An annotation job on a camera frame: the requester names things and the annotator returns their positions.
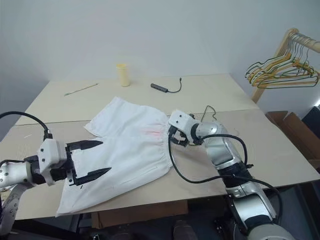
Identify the dark box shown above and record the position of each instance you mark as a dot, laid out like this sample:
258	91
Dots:
312	117

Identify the brown cardboard box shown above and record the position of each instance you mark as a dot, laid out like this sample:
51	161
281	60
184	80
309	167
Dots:
295	135

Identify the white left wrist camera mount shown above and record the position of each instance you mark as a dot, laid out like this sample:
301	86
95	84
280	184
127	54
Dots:
51	155

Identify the wooden clothes rack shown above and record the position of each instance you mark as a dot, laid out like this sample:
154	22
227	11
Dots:
280	52

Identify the thin green stick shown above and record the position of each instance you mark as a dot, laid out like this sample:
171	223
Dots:
81	89

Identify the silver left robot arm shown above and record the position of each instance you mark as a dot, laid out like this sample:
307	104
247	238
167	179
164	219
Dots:
15	172

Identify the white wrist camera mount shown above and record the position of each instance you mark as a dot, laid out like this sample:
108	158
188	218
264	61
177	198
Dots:
180	122
51	155

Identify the white shorts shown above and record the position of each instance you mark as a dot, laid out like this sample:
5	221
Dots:
125	140

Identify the pale yellow plastic cup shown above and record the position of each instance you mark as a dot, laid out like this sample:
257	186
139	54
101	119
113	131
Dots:
123	75

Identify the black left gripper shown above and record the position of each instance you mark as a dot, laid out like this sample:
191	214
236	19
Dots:
61	173

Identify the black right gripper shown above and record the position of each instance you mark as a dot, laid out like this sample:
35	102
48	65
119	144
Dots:
180	138

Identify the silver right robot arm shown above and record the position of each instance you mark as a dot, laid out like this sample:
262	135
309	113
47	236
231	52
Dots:
225	152

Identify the dark rounded shape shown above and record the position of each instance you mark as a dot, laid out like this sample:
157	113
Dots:
182	230

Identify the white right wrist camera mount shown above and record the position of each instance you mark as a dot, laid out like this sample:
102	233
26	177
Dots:
180	122

